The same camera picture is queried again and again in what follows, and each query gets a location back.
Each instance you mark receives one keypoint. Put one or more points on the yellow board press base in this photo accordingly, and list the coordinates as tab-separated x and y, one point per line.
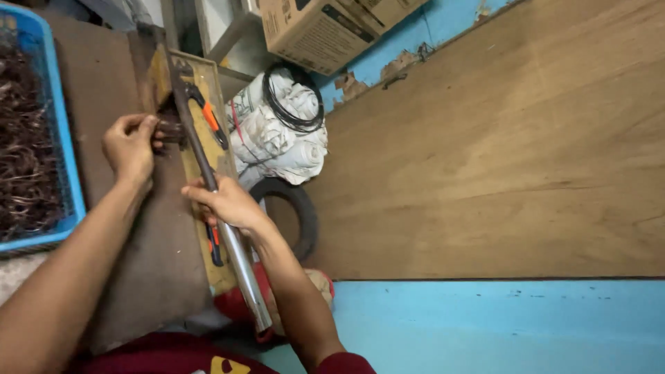
209	151

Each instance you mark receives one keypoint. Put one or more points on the person's left fingers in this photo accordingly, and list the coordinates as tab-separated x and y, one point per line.
140	122

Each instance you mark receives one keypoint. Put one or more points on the brown table mat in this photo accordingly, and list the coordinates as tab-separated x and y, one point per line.
104	78

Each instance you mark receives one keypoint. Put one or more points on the small brown metal piece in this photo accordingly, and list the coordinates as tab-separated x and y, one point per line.
172	130

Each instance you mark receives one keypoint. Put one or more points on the grey metal frame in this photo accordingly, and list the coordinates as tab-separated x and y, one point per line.
228	36

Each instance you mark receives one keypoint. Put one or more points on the white rolled sack bundle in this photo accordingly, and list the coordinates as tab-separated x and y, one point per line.
270	150

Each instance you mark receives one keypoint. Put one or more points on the orange black pliers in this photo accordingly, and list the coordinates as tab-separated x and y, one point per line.
215	254
210	117

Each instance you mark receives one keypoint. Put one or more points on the person's left hand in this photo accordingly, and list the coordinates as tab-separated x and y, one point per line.
130	150

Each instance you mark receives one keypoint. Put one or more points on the person's right fingers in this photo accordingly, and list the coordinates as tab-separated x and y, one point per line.
200	195

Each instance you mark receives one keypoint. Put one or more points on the person's maroon shirt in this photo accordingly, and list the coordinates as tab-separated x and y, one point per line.
156	356

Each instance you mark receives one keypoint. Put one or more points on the cardboard box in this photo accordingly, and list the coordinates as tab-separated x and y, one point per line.
317	31

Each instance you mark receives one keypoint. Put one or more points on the person's right hand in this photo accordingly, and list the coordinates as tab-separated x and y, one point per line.
234	205

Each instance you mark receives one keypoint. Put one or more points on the blue plastic crate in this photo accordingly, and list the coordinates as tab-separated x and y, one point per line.
65	150

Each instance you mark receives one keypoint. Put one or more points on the black rubber tyre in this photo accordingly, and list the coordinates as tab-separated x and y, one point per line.
306	213

